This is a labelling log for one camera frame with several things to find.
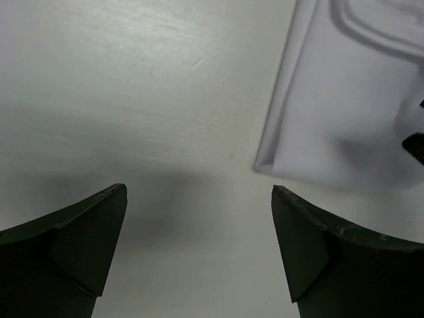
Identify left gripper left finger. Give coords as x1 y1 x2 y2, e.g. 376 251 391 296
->
1 184 127 317

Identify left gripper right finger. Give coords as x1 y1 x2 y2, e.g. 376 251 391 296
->
271 185 423 317

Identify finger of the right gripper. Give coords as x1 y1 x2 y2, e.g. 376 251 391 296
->
401 99 424 165

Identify white t shirt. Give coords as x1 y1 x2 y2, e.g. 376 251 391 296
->
254 1 423 189

